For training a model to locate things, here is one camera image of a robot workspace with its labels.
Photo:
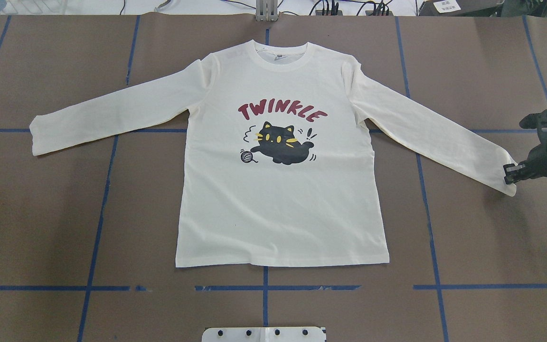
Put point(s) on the cream long-sleeve Twinkle shirt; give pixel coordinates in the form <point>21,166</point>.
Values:
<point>279,165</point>

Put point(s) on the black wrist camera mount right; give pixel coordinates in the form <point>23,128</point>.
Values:
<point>536,121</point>

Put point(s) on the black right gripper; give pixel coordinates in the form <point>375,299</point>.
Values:
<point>538,158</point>

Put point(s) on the white camera post with base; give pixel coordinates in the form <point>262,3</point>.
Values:
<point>265,334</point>

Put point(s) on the aluminium frame post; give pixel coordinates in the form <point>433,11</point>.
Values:
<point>267,10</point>

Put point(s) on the black power adapter box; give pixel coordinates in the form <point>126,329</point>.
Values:
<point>459,8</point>

